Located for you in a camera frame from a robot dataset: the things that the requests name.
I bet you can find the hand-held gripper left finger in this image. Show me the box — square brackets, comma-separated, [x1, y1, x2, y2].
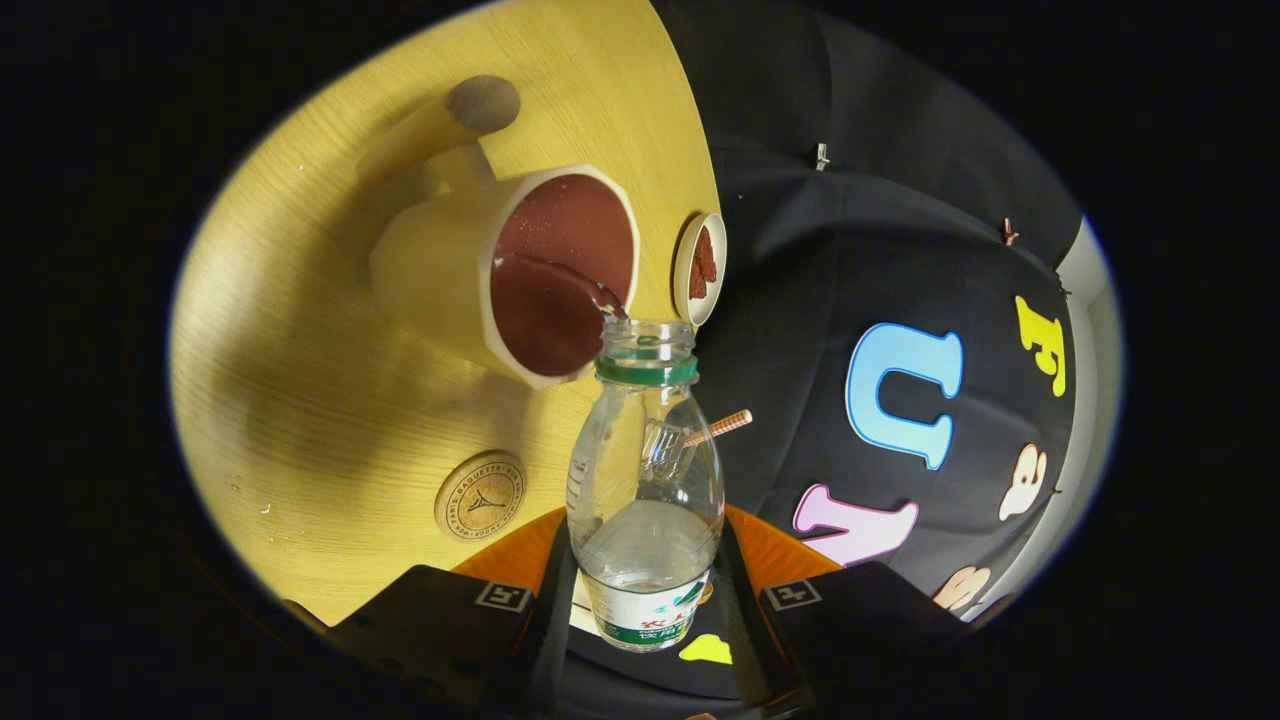
[330, 505, 581, 716]

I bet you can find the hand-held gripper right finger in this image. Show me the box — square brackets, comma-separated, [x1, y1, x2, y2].
[713, 503, 966, 713]

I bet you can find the round wooden coaster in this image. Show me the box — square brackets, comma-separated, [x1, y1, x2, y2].
[434, 451, 528, 544]

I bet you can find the clear plastic juice bottle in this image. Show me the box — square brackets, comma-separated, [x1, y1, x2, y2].
[566, 318, 727, 653]

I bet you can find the beige cup with wooden handle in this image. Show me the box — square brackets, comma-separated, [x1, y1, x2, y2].
[357, 75, 641, 391]

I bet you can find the pink striped straw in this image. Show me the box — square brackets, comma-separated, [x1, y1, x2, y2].
[682, 409, 753, 448]

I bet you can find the wooden table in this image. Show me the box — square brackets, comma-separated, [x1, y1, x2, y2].
[168, 0, 723, 626]

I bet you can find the small white plate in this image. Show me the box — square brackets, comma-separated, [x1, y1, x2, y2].
[672, 212, 728, 328]

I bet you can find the black backdrop cloth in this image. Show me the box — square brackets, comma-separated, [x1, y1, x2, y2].
[570, 0, 1086, 701]

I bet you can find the metal wire basket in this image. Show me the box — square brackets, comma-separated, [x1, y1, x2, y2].
[640, 420, 701, 481]

